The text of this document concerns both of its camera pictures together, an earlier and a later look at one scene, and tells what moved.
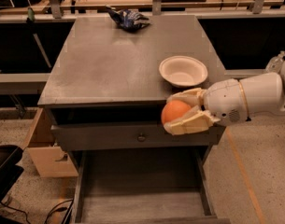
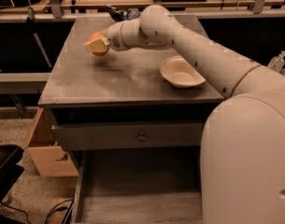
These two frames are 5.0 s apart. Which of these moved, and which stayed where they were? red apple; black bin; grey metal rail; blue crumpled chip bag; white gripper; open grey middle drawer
Moved: white gripper; red apple
Stayed: black bin; open grey middle drawer; blue crumpled chip bag; grey metal rail
